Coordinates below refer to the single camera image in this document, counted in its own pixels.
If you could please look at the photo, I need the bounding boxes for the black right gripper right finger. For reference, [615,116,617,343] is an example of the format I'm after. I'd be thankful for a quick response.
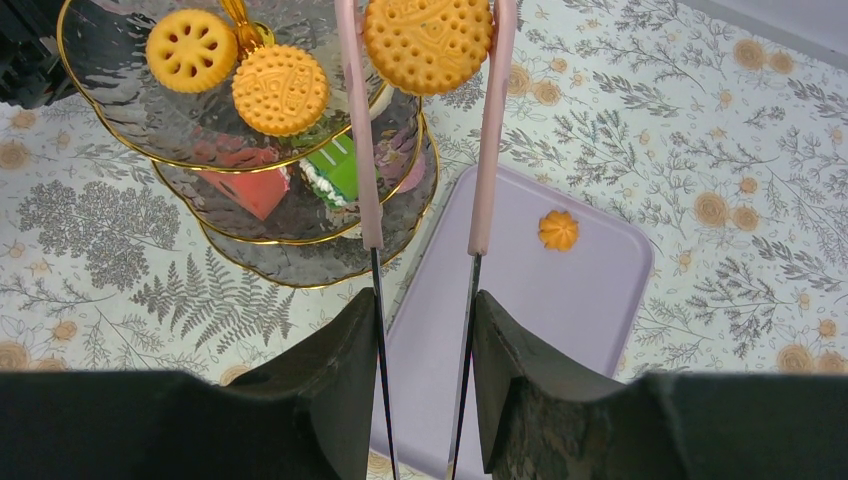
[472,291,847,479]

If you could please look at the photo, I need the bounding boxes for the lilac plastic tray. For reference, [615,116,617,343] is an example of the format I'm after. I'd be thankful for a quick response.
[371,167,654,478]

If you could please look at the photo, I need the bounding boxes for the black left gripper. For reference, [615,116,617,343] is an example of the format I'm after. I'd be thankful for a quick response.
[1,0,77,109]

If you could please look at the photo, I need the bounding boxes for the orange swirl cookie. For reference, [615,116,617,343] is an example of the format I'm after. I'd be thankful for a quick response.
[538,210,579,252]

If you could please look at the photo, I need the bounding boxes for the yellow jam-dot cookie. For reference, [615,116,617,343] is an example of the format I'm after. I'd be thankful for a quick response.
[145,9,238,93]

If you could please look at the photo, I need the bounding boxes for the green striped cake piece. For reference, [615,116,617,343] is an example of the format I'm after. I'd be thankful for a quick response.
[299,135,358,208]

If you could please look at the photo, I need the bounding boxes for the pink handled tongs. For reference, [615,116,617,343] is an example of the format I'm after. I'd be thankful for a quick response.
[335,1,517,479]

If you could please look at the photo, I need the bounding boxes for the pink cake slice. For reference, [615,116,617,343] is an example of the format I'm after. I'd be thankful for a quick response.
[193,134,290,220]

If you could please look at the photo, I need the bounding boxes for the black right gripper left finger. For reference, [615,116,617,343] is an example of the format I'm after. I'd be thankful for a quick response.
[1,287,377,479]

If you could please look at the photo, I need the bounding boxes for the three-tier glass cake stand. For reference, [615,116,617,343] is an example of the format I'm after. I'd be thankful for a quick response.
[56,0,442,291]

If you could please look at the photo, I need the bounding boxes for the pink sugared cake ball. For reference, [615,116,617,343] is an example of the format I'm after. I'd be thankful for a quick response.
[374,128,426,194]

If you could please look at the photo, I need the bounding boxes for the yellow round biscuit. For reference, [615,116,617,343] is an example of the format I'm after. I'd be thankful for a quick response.
[363,0,494,96]
[232,45,330,137]

